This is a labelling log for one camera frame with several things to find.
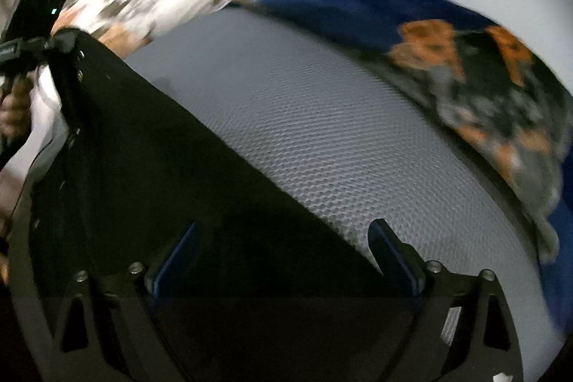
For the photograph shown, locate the black pants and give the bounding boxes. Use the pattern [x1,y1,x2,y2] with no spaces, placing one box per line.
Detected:
[10,29,407,381]

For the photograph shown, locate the person's left hand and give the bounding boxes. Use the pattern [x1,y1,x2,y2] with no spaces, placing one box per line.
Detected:
[1,78,33,137]

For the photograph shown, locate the grey mesh mattress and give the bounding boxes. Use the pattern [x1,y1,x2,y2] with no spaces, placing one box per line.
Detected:
[128,8,563,381]

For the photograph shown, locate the blue floral blanket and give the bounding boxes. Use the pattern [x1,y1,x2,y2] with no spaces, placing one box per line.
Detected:
[238,0,572,334]

